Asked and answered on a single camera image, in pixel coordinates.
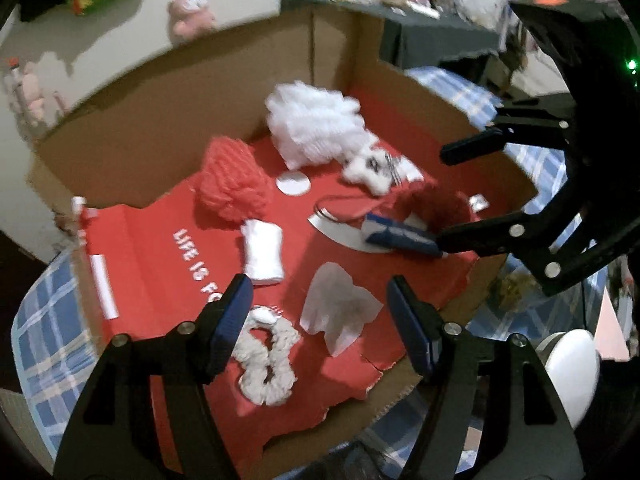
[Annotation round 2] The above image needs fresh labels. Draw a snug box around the cream crochet piece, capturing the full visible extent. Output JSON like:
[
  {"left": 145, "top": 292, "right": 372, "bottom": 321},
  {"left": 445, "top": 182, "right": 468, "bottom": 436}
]
[{"left": 231, "top": 305, "right": 302, "bottom": 407}]

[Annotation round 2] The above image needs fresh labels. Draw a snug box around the cardboard box with red inside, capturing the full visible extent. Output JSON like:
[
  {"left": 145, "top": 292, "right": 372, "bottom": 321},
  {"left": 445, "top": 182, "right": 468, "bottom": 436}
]
[{"left": 27, "top": 7, "right": 540, "bottom": 468}]

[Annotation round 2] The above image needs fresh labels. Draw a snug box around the white mesh puff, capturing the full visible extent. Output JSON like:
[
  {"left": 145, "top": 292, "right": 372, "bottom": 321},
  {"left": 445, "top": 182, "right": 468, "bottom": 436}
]
[{"left": 264, "top": 82, "right": 382, "bottom": 171}]

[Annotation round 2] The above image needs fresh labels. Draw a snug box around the pink paper sheet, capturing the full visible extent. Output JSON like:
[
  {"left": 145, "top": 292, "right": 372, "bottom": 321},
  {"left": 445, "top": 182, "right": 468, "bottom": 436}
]
[{"left": 594, "top": 284, "right": 632, "bottom": 362}]

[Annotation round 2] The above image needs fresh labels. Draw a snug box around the pink bear plush toy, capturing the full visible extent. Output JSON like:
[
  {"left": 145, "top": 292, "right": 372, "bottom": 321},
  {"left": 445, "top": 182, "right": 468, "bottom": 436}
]
[{"left": 167, "top": 0, "right": 219, "bottom": 44}]

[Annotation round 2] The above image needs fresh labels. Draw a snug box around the red yarn ball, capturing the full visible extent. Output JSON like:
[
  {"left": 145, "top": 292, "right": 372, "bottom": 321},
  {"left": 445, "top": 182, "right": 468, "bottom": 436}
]
[{"left": 192, "top": 136, "right": 272, "bottom": 223}]

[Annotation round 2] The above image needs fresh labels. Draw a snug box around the blue and white pouch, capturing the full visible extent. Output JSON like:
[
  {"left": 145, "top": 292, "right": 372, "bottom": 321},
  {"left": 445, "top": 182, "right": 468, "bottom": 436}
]
[{"left": 362, "top": 214, "right": 447, "bottom": 259}]

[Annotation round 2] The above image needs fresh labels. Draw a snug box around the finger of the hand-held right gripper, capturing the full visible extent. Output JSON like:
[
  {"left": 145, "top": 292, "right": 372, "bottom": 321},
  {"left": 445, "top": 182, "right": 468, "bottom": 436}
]
[
  {"left": 439, "top": 94, "right": 574, "bottom": 167},
  {"left": 434, "top": 200, "right": 607, "bottom": 298}
]

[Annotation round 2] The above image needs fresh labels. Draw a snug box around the dark cloth covered table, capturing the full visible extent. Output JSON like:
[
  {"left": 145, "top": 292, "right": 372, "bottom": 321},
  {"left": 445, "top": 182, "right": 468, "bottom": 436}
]
[{"left": 280, "top": 0, "right": 502, "bottom": 70}]

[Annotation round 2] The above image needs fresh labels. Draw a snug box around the white fluffy plush piece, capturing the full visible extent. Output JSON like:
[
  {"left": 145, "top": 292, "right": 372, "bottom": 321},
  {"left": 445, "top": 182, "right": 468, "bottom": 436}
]
[{"left": 341, "top": 144, "right": 427, "bottom": 197}]

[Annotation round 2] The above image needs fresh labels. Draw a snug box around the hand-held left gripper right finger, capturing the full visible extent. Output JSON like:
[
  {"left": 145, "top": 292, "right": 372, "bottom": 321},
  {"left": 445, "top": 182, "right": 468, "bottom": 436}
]
[{"left": 386, "top": 275, "right": 586, "bottom": 480}]

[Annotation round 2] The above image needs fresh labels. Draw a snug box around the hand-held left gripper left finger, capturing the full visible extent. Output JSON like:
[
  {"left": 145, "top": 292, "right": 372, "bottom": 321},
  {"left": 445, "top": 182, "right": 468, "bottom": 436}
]
[{"left": 52, "top": 274, "right": 256, "bottom": 480}]

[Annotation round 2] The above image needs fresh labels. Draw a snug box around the red knitted heart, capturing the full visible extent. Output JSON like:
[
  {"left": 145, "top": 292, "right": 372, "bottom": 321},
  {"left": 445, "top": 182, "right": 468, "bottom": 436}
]
[{"left": 395, "top": 182, "right": 477, "bottom": 234}]

